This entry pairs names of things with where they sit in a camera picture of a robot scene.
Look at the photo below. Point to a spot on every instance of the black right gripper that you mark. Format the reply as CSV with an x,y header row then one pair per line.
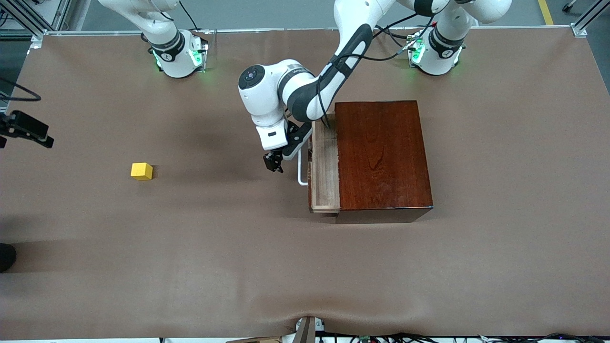
x,y
20,124

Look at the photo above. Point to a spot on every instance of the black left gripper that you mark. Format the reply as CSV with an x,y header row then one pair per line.
x,y
273,160

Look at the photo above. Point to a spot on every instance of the light wooden drawer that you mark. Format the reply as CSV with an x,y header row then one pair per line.
x,y
326,176

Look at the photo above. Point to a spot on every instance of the yellow wooden block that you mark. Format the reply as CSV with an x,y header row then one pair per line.
x,y
141,171

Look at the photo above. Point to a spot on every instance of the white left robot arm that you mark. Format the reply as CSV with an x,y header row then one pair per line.
x,y
267,95

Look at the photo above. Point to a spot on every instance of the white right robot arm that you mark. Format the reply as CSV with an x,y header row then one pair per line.
x,y
174,57

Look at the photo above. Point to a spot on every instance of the dark red wooden cabinet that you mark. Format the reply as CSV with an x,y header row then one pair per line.
x,y
381,166

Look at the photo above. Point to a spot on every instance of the brown table cover sheet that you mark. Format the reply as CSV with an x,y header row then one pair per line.
x,y
190,238

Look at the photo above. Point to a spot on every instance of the black round object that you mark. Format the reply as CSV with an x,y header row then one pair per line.
x,y
6,257

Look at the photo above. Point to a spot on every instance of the brown cardboard piece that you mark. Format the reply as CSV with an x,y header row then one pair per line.
x,y
252,340

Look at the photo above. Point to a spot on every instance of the black chair caster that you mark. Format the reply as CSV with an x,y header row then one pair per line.
x,y
569,5

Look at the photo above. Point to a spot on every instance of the aluminium frame post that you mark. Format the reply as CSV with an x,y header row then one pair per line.
x,y
62,14
591,16

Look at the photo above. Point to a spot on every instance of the aluminium table edge rail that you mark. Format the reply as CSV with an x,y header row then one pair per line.
x,y
262,30

